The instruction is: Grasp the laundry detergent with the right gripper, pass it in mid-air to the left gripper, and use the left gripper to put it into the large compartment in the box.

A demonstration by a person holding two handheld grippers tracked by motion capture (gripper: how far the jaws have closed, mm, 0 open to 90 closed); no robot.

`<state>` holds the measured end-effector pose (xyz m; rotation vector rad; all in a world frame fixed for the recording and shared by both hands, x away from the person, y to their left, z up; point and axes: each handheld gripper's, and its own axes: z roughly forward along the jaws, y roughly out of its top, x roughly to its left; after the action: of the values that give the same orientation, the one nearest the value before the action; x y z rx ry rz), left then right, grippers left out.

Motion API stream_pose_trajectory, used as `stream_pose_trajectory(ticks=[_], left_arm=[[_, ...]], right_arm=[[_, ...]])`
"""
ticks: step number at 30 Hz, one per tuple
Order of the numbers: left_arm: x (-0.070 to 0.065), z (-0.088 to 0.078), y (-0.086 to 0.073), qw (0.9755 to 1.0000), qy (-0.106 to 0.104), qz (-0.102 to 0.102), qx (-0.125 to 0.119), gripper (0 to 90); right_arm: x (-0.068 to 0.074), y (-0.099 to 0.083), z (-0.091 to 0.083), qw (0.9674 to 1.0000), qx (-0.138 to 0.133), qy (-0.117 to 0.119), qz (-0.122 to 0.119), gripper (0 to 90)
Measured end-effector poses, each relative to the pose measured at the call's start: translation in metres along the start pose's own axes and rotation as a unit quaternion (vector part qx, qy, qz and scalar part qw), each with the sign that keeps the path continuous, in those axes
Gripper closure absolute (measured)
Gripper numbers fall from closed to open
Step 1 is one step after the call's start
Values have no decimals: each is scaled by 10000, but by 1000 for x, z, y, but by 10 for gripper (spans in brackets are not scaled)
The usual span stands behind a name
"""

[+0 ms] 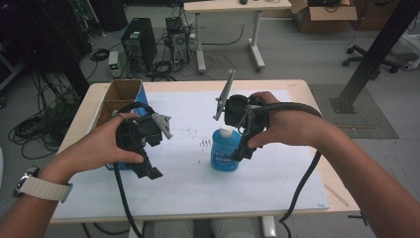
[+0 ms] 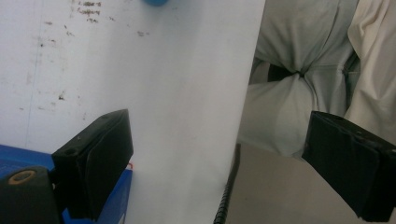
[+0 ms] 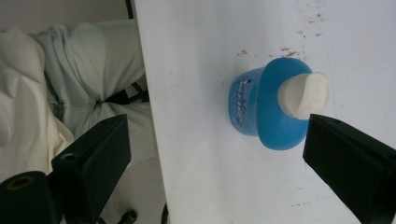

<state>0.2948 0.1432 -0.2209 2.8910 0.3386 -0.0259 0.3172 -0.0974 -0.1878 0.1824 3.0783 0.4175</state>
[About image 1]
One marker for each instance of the small open computer case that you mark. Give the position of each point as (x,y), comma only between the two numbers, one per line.
(178,41)

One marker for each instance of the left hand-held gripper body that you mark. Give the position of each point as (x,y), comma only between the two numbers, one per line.
(150,130)

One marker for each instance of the grey power unit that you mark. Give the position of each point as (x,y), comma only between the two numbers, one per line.
(113,62)

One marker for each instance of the person's right leg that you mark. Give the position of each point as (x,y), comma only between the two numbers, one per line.
(234,228)

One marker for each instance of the person's left hand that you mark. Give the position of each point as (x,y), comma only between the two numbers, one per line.
(94,147)

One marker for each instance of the black tape cross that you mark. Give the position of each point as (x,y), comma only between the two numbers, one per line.
(358,218)

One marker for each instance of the white desk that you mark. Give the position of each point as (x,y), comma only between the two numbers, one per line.
(231,6)

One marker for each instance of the open brown cardboard box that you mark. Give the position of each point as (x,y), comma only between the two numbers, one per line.
(330,15)

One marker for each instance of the black computer mouse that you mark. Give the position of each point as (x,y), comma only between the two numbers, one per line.
(243,1)

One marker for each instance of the blue cardboard box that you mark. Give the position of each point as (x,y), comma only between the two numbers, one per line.
(122,91)

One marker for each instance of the black computer tower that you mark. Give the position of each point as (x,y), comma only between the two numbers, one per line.
(140,43)

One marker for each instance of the dark curtain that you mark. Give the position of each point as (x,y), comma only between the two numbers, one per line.
(39,39)

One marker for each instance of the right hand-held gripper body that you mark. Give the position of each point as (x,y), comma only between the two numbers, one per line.
(239,110)

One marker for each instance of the black office chair base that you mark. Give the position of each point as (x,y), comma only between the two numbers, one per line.
(366,59)

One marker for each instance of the blue bottle with white cap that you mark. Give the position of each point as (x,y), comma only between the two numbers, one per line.
(223,148)

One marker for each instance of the white table leg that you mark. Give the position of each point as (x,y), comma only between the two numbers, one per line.
(269,226)

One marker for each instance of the person's left leg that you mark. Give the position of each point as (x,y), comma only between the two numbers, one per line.
(173,229)

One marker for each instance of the person's right hand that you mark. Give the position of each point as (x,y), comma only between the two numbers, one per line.
(294,129)

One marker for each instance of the white device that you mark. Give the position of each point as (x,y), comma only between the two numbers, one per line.
(411,62)

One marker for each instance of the grey floor mat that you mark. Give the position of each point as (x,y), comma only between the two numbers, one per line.
(369,122)

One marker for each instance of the beige tape strip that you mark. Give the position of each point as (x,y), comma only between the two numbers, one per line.
(336,195)

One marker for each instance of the person's leg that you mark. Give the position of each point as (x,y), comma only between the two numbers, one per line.
(173,229)
(234,228)

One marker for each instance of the black aluminium post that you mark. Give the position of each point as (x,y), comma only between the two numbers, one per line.
(379,46)

